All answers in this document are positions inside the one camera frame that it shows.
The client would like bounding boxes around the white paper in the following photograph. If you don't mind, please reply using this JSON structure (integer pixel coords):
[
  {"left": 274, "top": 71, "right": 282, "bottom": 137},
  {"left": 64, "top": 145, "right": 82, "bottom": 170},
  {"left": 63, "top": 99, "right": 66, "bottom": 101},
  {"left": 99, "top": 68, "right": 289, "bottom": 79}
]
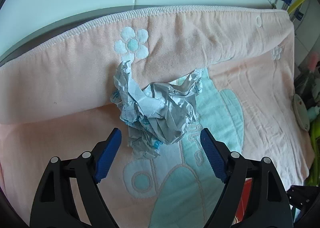
[{"left": 111, "top": 61, "right": 203, "bottom": 159}]

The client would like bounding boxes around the green plastic dish rack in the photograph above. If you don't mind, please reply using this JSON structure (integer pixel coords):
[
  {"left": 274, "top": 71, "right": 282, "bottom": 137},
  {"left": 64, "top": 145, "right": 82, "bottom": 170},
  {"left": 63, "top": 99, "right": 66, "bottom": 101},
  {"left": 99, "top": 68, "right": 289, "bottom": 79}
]
[{"left": 306, "top": 120, "right": 320, "bottom": 187}]

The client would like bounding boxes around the small ceramic plate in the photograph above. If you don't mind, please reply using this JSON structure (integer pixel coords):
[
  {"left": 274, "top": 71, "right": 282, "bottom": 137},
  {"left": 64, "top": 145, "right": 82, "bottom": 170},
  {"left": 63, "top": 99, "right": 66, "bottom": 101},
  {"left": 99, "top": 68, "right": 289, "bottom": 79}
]
[{"left": 293, "top": 94, "right": 310, "bottom": 132}]

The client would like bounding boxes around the pink towel with blue appliqué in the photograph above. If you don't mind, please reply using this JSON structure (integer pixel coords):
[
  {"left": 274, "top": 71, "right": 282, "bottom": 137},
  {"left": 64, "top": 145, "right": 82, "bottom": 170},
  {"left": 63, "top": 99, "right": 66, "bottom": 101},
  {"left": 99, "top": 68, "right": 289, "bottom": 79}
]
[{"left": 1, "top": 5, "right": 315, "bottom": 227}]

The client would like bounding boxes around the yellow gas hose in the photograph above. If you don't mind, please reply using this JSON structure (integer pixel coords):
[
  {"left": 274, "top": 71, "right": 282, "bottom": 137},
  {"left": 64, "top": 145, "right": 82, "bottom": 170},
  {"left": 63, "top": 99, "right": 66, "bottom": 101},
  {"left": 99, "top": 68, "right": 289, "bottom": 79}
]
[{"left": 287, "top": 0, "right": 313, "bottom": 15}]

